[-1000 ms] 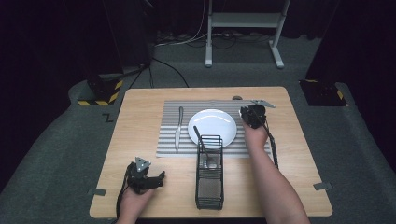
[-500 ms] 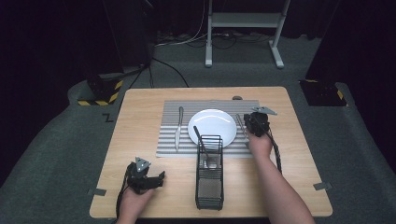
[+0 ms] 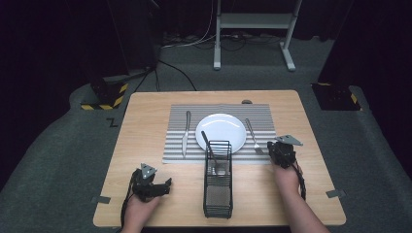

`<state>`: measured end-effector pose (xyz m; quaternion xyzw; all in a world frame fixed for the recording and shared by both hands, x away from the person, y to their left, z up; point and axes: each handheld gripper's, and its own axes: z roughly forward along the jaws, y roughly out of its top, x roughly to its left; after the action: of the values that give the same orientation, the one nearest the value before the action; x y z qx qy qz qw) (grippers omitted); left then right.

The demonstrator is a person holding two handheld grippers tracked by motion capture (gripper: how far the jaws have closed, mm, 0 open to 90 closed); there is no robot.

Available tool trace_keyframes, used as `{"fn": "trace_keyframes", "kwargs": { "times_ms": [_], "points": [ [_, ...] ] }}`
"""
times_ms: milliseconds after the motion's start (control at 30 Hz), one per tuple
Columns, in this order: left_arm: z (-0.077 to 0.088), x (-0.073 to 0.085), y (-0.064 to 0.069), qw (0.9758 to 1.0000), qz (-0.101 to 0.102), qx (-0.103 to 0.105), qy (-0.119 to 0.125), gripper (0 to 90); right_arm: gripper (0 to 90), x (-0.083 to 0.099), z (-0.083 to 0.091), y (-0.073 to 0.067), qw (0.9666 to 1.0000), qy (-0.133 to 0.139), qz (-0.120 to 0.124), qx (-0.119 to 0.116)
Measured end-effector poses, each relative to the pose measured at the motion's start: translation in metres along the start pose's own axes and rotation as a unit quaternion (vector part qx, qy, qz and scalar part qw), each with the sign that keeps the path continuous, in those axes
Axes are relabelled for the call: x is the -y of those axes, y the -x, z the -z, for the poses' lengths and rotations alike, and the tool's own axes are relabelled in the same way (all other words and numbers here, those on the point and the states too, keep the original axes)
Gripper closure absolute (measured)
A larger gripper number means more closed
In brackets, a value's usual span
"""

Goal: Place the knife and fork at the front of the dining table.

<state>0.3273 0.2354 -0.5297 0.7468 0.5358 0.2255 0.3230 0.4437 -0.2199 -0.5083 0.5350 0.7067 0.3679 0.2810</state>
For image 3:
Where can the metal table knife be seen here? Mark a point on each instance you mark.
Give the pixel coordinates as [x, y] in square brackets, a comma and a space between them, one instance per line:
[186, 136]

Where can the black yellow striped base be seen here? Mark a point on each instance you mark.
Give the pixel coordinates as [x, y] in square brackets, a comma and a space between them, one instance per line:
[336, 97]
[108, 97]

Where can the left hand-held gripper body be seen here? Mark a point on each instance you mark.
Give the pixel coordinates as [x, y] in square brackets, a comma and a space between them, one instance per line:
[144, 186]

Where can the white round plate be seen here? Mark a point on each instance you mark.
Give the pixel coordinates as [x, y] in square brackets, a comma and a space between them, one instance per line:
[220, 126]

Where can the grey striped placemat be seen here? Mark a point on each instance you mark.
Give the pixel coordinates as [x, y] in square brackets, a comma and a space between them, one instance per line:
[175, 116]

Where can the person's right hand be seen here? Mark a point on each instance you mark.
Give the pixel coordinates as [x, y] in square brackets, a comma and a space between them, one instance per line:
[286, 179]

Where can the metal fork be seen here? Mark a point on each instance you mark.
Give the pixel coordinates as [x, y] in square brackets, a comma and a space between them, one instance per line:
[252, 136]

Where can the person's left hand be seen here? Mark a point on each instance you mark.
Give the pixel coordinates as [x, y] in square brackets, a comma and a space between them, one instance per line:
[139, 213]

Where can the grey tape piece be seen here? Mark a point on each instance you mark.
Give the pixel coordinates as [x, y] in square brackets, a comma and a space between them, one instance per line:
[335, 193]
[100, 199]

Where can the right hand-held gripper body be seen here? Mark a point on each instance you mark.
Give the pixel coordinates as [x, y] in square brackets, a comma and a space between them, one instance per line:
[285, 153]

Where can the small dark round knob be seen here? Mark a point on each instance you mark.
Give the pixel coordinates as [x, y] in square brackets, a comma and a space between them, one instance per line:
[247, 101]

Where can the metal spoon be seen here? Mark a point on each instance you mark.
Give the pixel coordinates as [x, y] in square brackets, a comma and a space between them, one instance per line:
[208, 145]

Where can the white metal stand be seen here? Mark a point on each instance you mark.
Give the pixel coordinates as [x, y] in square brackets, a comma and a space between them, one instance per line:
[256, 21]

